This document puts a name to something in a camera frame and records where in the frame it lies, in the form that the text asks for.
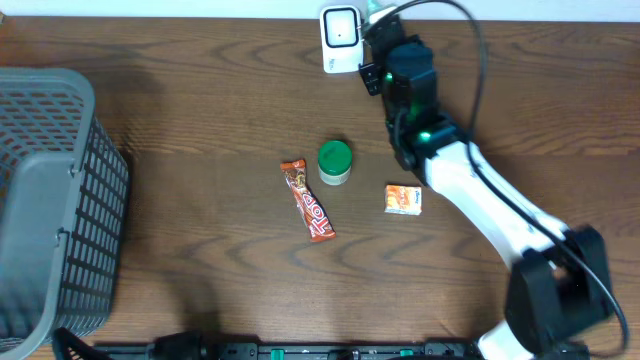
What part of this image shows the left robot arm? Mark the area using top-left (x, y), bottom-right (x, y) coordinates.
top-left (52, 328), bottom-right (210, 360)

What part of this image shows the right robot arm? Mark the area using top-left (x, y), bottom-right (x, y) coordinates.
top-left (360, 14), bottom-right (617, 359)

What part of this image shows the red Top chocolate bar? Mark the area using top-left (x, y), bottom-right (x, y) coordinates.
top-left (280, 159), bottom-right (336, 243)

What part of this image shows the teal white snack packet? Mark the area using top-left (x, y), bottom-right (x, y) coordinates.
top-left (367, 0), bottom-right (383, 14)

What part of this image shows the black right camera cable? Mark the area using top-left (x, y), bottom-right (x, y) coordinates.
top-left (384, 0), bottom-right (630, 359)

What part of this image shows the orange small snack packet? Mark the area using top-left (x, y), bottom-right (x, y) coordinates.
top-left (385, 185), bottom-right (422, 216)

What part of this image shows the grey plastic mesh basket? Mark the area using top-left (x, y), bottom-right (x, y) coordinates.
top-left (1, 67), bottom-right (130, 359)

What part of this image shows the green lid jar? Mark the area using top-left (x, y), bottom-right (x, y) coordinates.
top-left (318, 140), bottom-right (353, 186)

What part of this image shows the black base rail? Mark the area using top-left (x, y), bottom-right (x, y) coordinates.
top-left (88, 341), bottom-right (481, 360)

